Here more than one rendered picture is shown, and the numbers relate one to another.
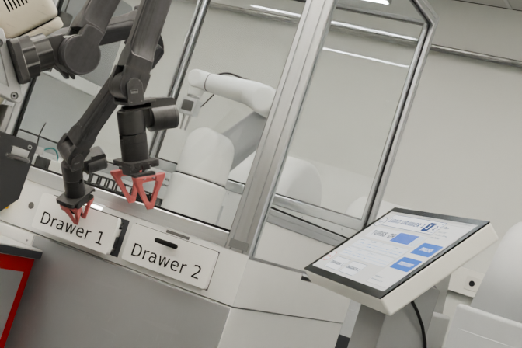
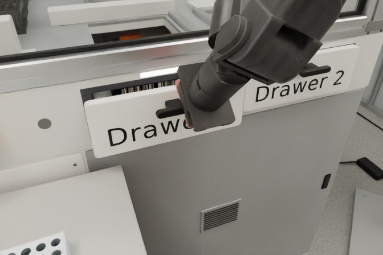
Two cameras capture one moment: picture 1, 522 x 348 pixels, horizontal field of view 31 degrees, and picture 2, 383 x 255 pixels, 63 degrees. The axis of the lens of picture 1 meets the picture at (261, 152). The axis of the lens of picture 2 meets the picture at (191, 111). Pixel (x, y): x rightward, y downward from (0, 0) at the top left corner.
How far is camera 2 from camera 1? 2.58 m
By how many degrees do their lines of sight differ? 59
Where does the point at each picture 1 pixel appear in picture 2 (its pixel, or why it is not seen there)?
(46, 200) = (102, 114)
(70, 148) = (294, 51)
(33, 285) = not seen: hidden behind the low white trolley
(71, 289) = (180, 169)
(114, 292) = (237, 143)
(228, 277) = (365, 63)
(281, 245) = not seen: outside the picture
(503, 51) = not seen: outside the picture
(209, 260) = (353, 59)
